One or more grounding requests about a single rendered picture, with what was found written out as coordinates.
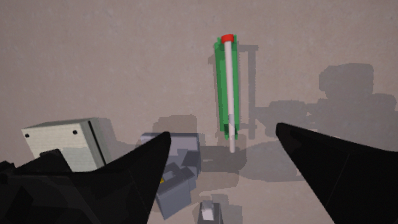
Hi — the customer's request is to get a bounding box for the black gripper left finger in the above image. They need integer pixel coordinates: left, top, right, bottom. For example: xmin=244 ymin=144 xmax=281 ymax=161
xmin=7 ymin=131 xmax=171 ymax=224

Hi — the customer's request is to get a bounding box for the grey pin with red head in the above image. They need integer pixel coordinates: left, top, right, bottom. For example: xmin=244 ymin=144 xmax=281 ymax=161
xmin=221 ymin=34 xmax=236 ymax=153

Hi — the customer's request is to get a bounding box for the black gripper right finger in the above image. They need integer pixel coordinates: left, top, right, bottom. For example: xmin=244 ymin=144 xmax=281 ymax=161
xmin=275 ymin=123 xmax=398 ymax=224

